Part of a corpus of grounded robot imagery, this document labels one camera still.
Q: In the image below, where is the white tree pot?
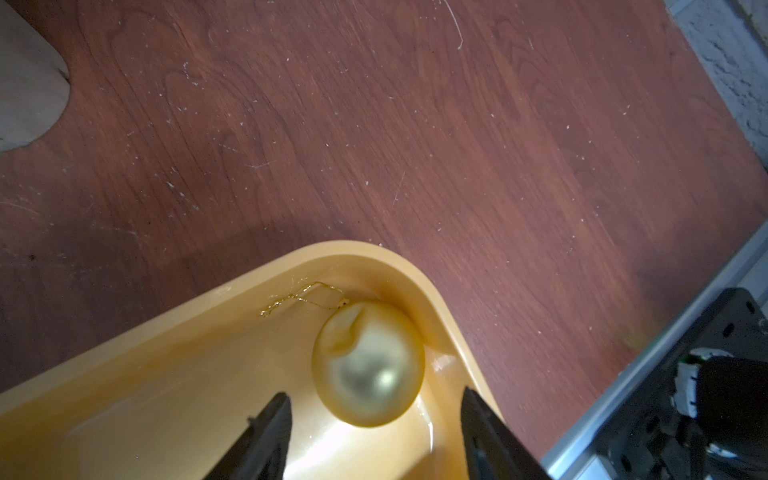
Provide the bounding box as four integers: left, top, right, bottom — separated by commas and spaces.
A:
1, 1, 70, 152

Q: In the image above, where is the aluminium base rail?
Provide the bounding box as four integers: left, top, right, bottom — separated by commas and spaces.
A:
542, 228, 767, 479

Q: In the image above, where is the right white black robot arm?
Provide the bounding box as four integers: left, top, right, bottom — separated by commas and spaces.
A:
671, 348, 767, 465

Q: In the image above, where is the matte gold ball ornament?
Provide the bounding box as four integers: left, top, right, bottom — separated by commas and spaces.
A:
259, 281, 427, 429

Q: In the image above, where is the yellow plastic tray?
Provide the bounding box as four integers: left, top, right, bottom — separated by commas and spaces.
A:
1, 241, 494, 479

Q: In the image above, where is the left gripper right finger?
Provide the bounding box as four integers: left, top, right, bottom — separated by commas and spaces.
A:
460, 387, 550, 480

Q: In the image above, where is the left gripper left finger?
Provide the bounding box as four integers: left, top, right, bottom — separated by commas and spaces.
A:
204, 392, 293, 480

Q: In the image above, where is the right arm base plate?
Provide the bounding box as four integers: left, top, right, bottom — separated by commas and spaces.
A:
596, 288, 767, 479

